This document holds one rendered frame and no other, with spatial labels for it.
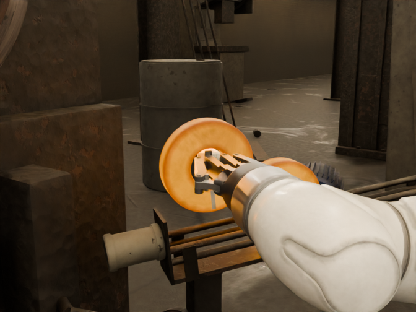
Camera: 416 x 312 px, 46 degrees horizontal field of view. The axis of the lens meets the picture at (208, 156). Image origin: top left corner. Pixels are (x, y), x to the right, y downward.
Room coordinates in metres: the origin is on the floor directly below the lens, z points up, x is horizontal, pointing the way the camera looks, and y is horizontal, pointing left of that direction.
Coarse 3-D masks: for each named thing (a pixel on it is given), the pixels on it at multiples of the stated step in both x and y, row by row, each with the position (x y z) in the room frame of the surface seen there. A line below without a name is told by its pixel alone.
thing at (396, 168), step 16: (400, 0) 2.87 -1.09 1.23; (400, 16) 2.86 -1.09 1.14; (400, 32) 2.85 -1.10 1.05; (400, 48) 2.85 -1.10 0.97; (400, 64) 2.84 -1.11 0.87; (400, 80) 2.83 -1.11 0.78; (400, 96) 2.83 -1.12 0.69; (400, 112) 2.82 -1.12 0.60; (400, 128) 2.81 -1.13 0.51; (400, 144) 2.81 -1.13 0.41; (400, 160) 2.80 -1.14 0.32; (400, 176) 2.79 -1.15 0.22
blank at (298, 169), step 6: (264, 162) 0.81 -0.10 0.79; (270, 162) 0.80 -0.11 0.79; (276, 162) 0.79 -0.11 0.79; (282, 162) 0.79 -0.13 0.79; (288, 162) 0.80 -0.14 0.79; (294, 162) 0.80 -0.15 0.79; (282, 168) 0.79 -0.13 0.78; (288, 168) 0.80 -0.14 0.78; (294, 168) 0.80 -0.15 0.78; (300, 168) 0.80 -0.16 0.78; (306, 168) 0.81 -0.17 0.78; (294, 174) 0.80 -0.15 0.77; (300, 174) 0.80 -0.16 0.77; (306, 174) 0.81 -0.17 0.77; (312, 174) 0.81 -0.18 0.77; (306, 180) 0.81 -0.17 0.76; (312, 180) 0.81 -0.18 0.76
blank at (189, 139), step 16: (192, 128) 0.74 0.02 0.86; (208, 128) 0.75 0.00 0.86; (224, 128) 0.75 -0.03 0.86; (176, 144) 0.73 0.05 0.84; (192, 144) 0.74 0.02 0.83; (208, 144) 0.75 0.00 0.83; (224, 144) 0.76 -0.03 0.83; (240, 144) 0.76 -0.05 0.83; (160, 160) 0.75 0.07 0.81; (176, 160) 0.73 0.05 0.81; (192, 160) 0.74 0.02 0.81; (160, 176) 0.75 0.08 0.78; (176, 176) 0.73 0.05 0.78; (192, 176) 0.74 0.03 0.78; (176, 192) 0.73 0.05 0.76; (192, 192) 0.74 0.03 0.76; (208, 192) 0.75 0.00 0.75; (192, 208) 0.74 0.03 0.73; (208, 208) 0.75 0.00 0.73
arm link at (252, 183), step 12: (264, 168) 0.55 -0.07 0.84; (276, 168) 0.55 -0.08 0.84; (240, 180) 0.55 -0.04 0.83; (252, 180) 0.54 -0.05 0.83; (264, 180) 0.52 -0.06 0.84; (276, 180) 0.51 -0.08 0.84; (240, 192) 0.54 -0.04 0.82; (252, 192) 0.52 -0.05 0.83; (240, 204) 0.53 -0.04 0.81; (240, 216) 0.52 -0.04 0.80; (252, 240) 0.51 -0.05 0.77
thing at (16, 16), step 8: (16, 0) 0.66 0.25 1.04; (24, 0) 0.67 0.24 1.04; (8, 8) 0.65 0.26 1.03; (16, 8) 0.66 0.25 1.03; (24, 8) 0.67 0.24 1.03; (8, 16) 0.65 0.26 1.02; (16, 16) 0.66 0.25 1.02; (24, 16) 0.67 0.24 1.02; (8, 24) 0.65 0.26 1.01; (16, 24) 0.65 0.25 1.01; (0, 32) 0.64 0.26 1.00; (8, 32) 0.64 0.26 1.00; (16, 32) 0.65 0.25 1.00; (0, 40) 0.63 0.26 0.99; (8, 40) 0.64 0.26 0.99; (0, 48) 0.63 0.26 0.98; (8, 48) 0.64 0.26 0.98; (0, 56) 0.63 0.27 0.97; (0, 64) 0.63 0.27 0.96
